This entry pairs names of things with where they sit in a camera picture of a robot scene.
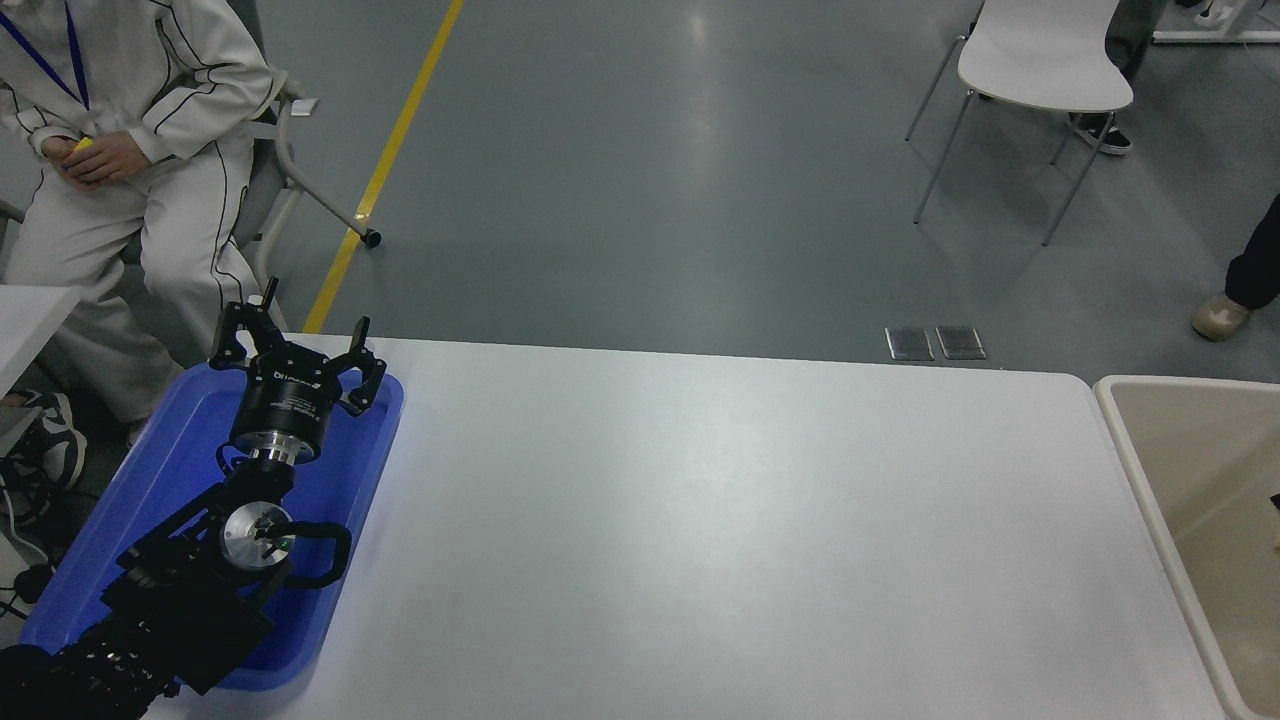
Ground blue plastic tray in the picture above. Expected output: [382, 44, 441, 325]
[18, 362, 406, 693]

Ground white desk frame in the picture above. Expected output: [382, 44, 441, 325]
[1152, 0, 1280, 46]

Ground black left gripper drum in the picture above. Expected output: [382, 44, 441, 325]
[229, 350, 346, 442]

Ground black floor cables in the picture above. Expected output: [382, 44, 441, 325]
[0, 455, 61, 621]

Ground person behind white chair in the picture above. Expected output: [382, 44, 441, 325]
[1065, 0, 1241, 156]

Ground seated person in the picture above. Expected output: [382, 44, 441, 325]
[0, 0, 276, 421]

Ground large pale bin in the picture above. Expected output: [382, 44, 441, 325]
[1093, 375, 1280, 720]

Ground black and white sneaker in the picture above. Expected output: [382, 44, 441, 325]
[18, 390, 89, 491]

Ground standing person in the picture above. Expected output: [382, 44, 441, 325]
[1190, 192, 1280, 343]

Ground seated person's left hand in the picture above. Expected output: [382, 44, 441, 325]
[65, 133, 156, 186]

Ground grey wheeled chair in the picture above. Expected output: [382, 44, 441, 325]
[225, 0, 383, 333]

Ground small white side table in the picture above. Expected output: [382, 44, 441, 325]
[0, 285, 81, 401]

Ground white plastic chair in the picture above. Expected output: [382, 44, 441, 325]
[905, 0, 1136, 248]

